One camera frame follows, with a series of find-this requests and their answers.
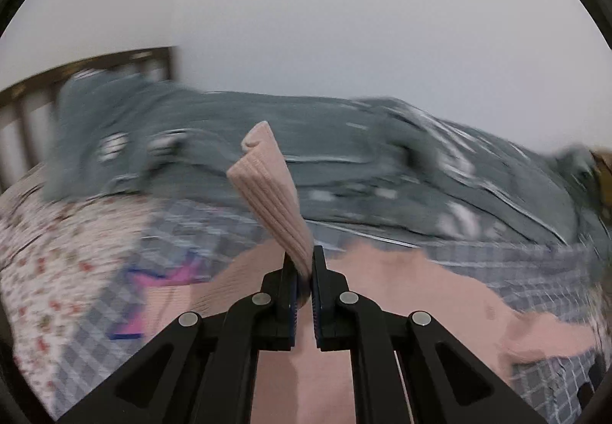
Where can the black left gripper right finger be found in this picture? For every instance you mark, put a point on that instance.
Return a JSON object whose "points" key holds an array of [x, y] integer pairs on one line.
{"points": [[406, 369]]}

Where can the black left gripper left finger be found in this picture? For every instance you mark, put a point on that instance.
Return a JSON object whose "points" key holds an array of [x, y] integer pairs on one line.
{"points": [[200, 369]]}

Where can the grey checked bed cover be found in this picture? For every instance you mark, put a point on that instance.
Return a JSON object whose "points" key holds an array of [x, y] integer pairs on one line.
{"points": [[187, 233]]}

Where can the floral bed sheet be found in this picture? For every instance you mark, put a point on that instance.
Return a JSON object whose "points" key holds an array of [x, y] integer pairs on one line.
{"points": [[56, 258]]}

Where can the grey-green fleece blanket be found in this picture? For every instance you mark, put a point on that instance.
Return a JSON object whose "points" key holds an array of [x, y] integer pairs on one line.
{"points": [[370, 162]]}

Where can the brown camouflage cloth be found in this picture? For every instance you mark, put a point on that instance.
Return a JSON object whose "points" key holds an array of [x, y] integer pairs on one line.
{"points": [[603, 159]]}

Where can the dark wooden headboard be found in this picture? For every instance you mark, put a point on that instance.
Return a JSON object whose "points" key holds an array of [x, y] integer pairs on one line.
{"points": [[28, 108]]}

